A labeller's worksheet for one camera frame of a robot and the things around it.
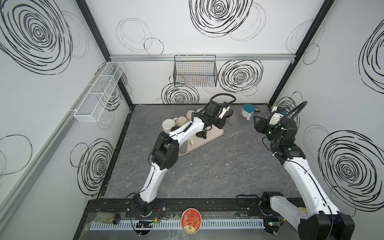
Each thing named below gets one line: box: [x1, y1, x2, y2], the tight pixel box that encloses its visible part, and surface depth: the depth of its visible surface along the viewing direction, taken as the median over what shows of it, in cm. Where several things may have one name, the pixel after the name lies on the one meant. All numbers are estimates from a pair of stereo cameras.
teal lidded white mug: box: [241, 103, 255, 121], surface depth 112 cm
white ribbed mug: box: [162, 117, 178, 134], surface depth 101 cm
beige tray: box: [178, 125, 224, 157], surface depth 98 cm
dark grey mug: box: [224, 107, 240, 127], surface depth 88 cm
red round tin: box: [181, 207, 202, 234], surface depth 69 cm
